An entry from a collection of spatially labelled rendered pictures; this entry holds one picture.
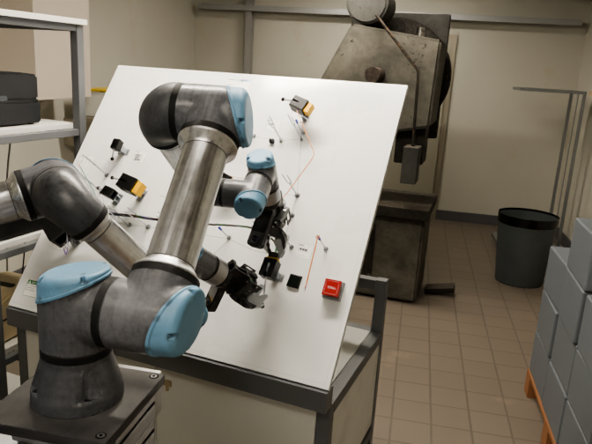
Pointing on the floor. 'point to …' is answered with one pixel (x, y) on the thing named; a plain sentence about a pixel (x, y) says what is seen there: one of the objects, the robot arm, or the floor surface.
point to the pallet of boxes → (565, 343)
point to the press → (397, 207)
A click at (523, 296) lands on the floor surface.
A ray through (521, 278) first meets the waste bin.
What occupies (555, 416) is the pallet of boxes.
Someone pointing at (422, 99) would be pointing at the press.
